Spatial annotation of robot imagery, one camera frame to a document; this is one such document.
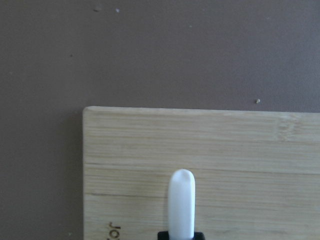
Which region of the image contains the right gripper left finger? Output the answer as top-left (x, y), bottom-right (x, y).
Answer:
top-left (157, 231), bottom-right (170, 240)

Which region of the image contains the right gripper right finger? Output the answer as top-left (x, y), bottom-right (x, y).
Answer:
top-left (193, 232), bottom-right (205, 240)

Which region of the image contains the white ceramic spoon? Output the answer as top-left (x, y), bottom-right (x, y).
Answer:
top-left (167, 169), bottom-right (196, 240)

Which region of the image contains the wooden cutting board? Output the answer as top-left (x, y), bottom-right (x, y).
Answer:
top-left (83, 106), bottom-right (320, 240)

